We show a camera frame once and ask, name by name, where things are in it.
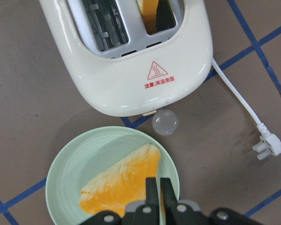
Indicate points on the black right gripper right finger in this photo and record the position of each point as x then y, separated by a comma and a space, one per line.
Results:
169, 200

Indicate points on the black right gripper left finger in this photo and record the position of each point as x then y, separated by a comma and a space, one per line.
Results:
152, 201

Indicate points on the cream white toaster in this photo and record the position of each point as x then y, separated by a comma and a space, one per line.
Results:
121, 70

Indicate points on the bread slice in toaster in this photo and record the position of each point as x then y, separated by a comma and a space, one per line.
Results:
148, 9

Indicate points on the bread slice on plate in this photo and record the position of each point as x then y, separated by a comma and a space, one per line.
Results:
122, 183

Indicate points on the light green plate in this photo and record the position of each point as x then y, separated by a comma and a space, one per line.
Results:
86, 156

